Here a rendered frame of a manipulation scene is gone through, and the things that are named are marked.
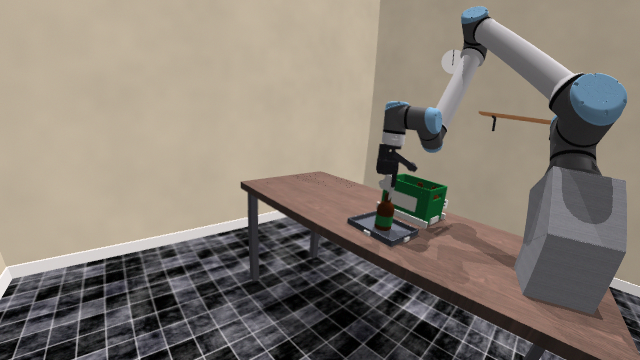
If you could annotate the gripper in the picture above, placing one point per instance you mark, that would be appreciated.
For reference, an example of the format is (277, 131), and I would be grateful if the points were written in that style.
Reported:
(390, 169)

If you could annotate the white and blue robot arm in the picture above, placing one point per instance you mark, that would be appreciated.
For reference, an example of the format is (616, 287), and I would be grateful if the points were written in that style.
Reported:
(587, 105)

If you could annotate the green bottle crate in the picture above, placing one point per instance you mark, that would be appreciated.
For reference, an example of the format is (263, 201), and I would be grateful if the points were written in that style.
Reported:
(417, 201)

